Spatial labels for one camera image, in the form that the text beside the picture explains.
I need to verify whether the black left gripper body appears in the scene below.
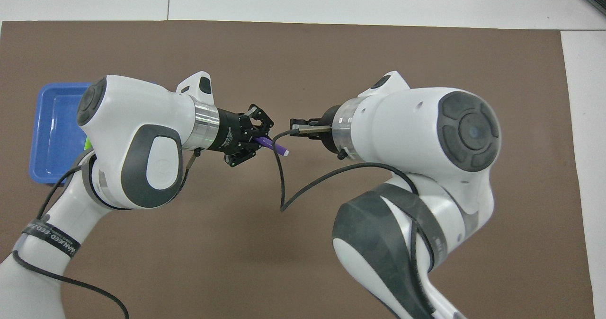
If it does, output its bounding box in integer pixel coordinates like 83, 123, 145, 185
206, 108, 251, 155

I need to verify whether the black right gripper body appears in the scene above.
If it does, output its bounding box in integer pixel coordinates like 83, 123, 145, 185
317, 104, 341, 155

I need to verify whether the purple pen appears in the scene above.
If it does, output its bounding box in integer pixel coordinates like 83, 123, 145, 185
254, 136, 290, 157

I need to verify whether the blue plastic tray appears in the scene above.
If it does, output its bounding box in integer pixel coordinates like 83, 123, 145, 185
29, 82, 94, 186

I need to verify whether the brown table mat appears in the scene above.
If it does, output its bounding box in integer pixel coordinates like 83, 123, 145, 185
0, 20, 596, 319

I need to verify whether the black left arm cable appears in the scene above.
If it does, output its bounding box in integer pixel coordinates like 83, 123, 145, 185
10, 149, 199, 319

